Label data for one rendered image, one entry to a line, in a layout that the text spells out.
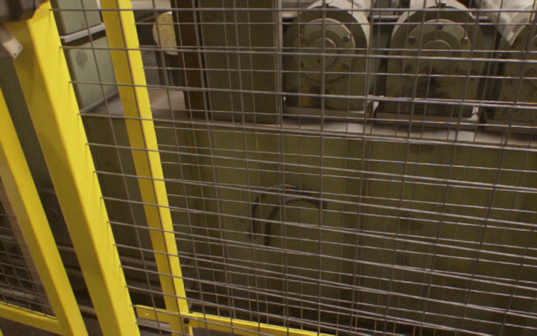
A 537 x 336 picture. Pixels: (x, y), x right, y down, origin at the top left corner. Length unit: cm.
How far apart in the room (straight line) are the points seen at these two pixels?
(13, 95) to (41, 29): 141
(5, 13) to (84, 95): 126
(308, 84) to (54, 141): 96
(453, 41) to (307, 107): 50
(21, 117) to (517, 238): 196
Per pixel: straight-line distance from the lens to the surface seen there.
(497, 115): 152
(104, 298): 89
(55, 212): 220
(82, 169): 75
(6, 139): 121
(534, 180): 157
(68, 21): 182
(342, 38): 140
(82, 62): 186
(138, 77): 108
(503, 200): 159
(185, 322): 146
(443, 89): 147
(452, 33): 139
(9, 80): 206
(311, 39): 142
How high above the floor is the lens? 148
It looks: 29 degrees down
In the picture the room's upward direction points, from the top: 3 degrees counter-clockwise
